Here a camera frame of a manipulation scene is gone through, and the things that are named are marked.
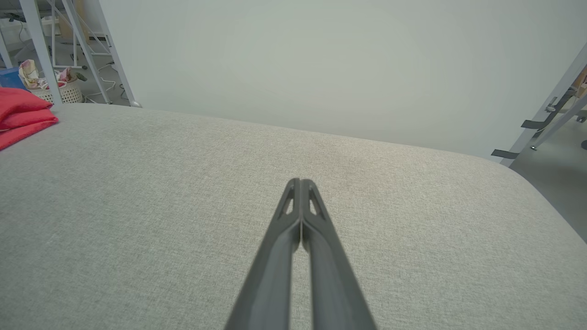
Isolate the white perforated laundry basket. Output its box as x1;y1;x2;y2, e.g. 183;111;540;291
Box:
30;80;84;105

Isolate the grey metal frame post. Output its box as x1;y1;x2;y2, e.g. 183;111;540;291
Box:
500;42;587;166
92;0;142;108
18;0;63;105
61;0;112;105

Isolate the white metal rack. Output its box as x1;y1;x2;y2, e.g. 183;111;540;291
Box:
50;0;113;70

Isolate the red folded cloth pile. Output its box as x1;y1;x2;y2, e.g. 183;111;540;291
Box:
0;86;59;151

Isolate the blue box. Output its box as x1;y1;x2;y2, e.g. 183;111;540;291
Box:
0;68;27;90

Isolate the pink cloth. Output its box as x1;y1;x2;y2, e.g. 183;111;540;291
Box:
54;67;88;88

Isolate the white floor cable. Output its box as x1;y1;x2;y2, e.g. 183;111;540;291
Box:
85;63;123;104

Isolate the cream floral cloth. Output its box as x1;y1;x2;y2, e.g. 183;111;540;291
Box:
18;60;47;90

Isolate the grey fabric sofa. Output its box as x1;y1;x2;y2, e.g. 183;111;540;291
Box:
0;102;587;330

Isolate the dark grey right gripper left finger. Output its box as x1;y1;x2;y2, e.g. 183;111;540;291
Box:
225;178;302;330

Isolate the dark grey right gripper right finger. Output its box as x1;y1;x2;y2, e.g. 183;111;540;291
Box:
301;179;377;330

